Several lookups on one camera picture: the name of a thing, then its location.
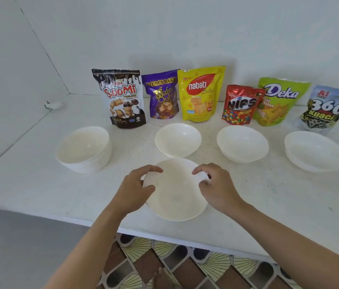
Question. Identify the person's left hand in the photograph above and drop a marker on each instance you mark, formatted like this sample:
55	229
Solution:
130	195

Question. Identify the person's right hand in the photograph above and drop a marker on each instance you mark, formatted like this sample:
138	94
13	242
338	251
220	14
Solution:
220	192

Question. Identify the white round bowl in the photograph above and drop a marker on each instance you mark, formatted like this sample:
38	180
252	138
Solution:
241	142
178	138
315	150
177	192

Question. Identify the stack of white bowls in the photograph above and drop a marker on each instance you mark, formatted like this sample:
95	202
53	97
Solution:
82	144

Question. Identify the red Nips candy bag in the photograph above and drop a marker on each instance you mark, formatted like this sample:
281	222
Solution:
241	105

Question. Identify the black white snack bag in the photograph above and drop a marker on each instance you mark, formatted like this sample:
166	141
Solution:
121	96

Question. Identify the purple snack bag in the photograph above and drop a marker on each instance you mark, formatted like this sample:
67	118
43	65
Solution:
160	99

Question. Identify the yellow snack bag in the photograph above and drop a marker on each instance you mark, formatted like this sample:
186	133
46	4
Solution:
201	93

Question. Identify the green snack bag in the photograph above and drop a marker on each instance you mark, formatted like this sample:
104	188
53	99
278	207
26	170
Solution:
283	96

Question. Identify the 360 Kuaci seed bag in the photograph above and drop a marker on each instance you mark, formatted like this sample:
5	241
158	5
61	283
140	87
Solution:
326	111

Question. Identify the person's right forearm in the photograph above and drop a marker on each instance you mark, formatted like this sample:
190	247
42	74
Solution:
302	252

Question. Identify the person's left forearm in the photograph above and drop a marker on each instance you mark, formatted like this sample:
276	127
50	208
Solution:
88	255

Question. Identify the person's left foot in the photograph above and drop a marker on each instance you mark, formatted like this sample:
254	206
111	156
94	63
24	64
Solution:
159	279

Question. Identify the small white plaster lump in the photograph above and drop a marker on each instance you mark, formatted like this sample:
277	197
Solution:
55	105

